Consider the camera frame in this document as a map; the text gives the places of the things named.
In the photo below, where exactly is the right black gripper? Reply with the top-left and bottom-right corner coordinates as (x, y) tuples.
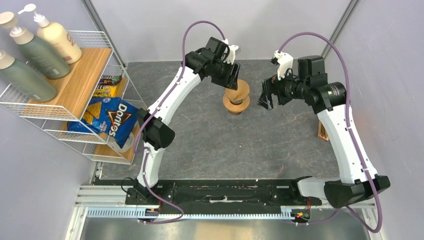
(256, 66), (310, 110)

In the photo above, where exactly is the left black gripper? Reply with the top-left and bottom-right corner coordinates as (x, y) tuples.
(211, 58), (241, 91)

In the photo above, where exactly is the brown paper coffee filter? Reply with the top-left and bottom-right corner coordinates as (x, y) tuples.
(223, 79), (250, 105)

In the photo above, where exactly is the wooden dripper stand ring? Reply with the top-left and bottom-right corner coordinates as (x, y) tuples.
(222, 96), (251, 116)

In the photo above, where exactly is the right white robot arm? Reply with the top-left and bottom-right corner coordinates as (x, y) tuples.
(258, 51), (391, 209)

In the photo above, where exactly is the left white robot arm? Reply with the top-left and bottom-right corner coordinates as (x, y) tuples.
(134, 37), (240, 205)

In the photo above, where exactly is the wooden filter holder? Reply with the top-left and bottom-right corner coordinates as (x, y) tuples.
(317, 121), (329, 141)

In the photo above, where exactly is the yellow candy bag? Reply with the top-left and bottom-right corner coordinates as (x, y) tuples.
(92, 75), (123, 98)

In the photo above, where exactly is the blue Doritos chip bag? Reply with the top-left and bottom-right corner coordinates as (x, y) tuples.
(67, 97), (139, 148)

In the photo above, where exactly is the cream pump bottle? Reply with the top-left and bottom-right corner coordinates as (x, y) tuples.
(18, 3), (82, 64)

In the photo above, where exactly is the green pump bottle middle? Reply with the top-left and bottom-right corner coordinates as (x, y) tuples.
(0, 11), (71, 80)

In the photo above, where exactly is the green pump bottle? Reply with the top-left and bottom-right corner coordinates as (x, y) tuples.
(0, 11), (71, 80)
(0, 50), (57, 103)

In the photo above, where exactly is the green pump bottle front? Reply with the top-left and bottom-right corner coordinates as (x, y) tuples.
(0, 50), (57, 103)

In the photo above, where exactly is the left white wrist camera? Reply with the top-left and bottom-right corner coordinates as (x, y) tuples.
(222, 39), (240, 65)

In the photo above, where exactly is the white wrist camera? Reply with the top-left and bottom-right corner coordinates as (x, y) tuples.
(222, 39), (240, 65)
(270, 50), (294, 80)

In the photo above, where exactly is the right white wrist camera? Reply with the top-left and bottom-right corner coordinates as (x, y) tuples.
(270, 50), (294, 80)

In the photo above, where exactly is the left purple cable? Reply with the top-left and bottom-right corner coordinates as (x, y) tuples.
(132, 20), (228, 225)

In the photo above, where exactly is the purple cable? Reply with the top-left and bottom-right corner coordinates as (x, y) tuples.
(277, 31), (383, 234)
(132, 20), (228, 225)

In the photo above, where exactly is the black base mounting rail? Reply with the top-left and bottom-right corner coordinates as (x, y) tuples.
(92, 175), (332, 223)

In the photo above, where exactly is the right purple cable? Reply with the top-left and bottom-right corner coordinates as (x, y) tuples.
(277, 31), (383, 234)

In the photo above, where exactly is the white wire shelf rack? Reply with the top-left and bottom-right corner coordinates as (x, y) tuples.
(0, 30), (146, 165)

